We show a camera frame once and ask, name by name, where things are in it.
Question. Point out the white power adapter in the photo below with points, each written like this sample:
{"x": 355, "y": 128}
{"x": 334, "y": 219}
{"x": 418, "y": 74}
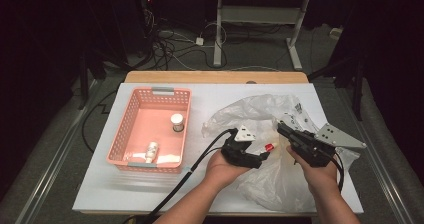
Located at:
{"x": 199, "y": 41}

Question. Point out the beige box on floor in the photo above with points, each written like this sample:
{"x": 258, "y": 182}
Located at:
{"x": 336, "y": 33}

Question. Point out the grey metal desk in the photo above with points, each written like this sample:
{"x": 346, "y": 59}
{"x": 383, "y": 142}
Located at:
{"x": 260, "y": 14}

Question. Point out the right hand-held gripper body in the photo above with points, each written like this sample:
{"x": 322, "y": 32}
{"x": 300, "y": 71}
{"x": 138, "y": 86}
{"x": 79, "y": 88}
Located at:
{"x": 310, "y": 149}

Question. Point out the black stand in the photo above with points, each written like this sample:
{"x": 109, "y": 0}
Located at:
{"x": 83, "y": 84}
{"x": 358, "y": 94}

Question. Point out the metal floor rail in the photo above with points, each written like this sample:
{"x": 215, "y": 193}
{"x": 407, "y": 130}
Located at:
{"x": 52, "y": 170}
{"x": 383, "y": 180}

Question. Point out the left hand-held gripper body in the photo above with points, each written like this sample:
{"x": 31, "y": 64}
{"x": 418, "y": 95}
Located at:
{"x": 240, "y": 150}

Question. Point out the clear plastic bag yellow face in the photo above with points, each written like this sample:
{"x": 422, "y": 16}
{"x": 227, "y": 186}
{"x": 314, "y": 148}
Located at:
{"x": 266, "y": 190}

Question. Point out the pink perforated plastic basket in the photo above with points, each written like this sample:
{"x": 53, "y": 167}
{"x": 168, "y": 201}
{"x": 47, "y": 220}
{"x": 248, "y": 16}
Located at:
{"x": 156, "y": 124}

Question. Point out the person's left hand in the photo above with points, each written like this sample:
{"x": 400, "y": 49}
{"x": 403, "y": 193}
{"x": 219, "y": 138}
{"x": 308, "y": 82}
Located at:
{"x": 223, "y": 170}

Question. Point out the white capped round bottle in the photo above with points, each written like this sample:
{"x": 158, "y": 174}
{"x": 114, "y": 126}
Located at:
{"x": 177, "y": 119}

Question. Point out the person's right hand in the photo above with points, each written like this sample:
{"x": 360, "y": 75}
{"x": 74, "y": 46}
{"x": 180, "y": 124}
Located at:
{"x": 316, "y": 177}

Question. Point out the white board mat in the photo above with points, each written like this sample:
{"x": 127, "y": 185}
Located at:
{"x": 213, "y": 100}

